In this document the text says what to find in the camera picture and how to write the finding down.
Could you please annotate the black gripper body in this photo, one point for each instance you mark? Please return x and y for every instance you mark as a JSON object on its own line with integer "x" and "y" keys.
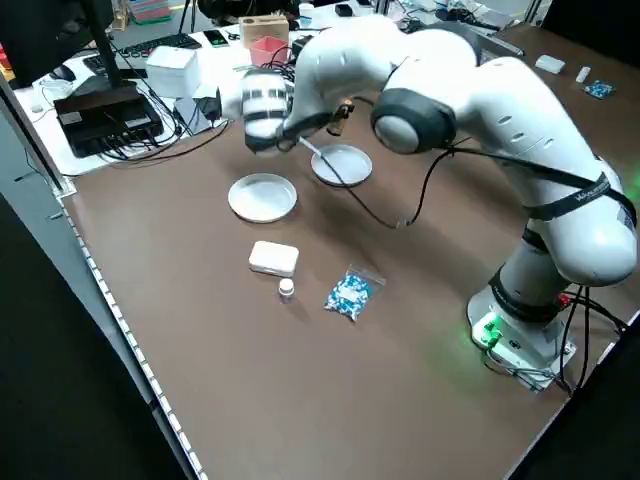
{"x": 300, "y": 126}

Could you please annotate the brown iodophor bottle orange cap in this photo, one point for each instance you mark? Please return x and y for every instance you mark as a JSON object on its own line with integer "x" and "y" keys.
{"x": 340, "y": 120}

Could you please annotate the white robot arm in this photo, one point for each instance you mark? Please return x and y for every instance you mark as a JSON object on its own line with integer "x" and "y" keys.
{"x": 525, "y": 125}

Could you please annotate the gray round plate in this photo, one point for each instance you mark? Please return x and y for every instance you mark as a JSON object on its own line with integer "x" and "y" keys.
{"x": 350, "y": 167}

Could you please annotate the white round plate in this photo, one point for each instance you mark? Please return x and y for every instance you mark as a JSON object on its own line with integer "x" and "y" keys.
{"x": 262, "y": 197}

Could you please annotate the black power brick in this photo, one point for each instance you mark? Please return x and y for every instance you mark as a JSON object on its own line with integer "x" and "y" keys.
{"x": 299, "y": 44}

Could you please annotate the pink plastic bin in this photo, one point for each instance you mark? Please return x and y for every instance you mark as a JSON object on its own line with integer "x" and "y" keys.
{"x": 267, "y": 50}

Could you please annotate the black power adapter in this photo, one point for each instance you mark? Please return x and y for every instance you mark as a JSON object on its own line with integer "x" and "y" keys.
{"x": 207, "y": 107}

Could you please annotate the brown cardboard box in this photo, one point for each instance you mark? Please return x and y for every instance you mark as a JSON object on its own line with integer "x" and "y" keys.
{"x": 265, "y": 27}

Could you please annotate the black scissors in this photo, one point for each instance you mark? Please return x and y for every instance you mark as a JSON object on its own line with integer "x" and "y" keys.
{"x": 232, "y": 36}

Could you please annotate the white cup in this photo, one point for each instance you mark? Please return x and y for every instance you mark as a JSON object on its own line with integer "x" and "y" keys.
{"x": 305, "y": 12}

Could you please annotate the smartphone with green screen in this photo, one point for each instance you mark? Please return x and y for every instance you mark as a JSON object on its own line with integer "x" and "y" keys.
{"x": 216, "y": 38}

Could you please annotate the small black box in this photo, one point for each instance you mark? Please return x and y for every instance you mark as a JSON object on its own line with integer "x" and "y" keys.
{"x": 344, "y": 10}

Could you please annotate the white plastic pill box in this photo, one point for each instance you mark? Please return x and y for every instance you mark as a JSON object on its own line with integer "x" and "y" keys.
{"x": 550, "y": 63}
{"x": 274, "y": 256}

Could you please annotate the white cube box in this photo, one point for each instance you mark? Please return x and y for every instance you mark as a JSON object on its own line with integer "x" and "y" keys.
{"x": 172, "y": 70}

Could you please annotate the black keyboard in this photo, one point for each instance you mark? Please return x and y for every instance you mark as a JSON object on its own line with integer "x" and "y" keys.
{"x": 160, "y": 44}

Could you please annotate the small white-capped bottle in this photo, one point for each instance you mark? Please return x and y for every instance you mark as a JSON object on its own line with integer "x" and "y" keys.
{"x": 583, "y": 75}
{"x": 286, "y": 289}

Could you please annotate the bag of blue-white capsules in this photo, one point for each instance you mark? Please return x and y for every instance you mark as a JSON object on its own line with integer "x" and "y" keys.
{"x": 352, "y": 295}
{"x": 600, "y": 89}

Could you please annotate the colourful stacked boxes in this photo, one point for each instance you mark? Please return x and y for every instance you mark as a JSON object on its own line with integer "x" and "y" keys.
{"x": 150, "y": 10}

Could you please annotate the black device box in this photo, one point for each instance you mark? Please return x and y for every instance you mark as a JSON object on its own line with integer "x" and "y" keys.
{"x": 100, "y": 115}

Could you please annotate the white desk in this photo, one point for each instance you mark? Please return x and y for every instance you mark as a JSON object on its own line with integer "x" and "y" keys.
{"x": 90, "y": 165}

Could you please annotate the dark computer mouse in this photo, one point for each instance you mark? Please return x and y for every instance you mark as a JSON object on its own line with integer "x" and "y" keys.
{"x": 62, "y": 73}

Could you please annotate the black monitor with stand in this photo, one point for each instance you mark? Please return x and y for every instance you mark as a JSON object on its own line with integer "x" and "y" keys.
{"x": 40, "y": 30}

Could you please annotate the aluminium profile post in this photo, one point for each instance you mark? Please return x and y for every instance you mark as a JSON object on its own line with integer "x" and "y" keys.
{"x": 382, "y": 5}

